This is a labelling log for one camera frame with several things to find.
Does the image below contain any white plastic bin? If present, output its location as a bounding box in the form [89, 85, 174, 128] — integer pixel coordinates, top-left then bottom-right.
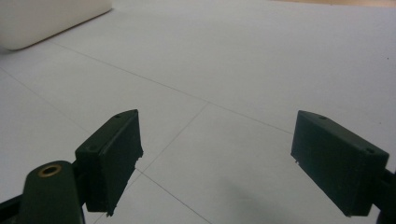
[0, 0, 113, 51]

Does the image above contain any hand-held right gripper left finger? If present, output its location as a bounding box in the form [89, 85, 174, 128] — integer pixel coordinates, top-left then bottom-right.
[74, 108, 145, 217]

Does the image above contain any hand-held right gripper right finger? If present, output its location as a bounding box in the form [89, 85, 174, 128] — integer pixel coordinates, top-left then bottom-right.
[290, 109, 390, 218]

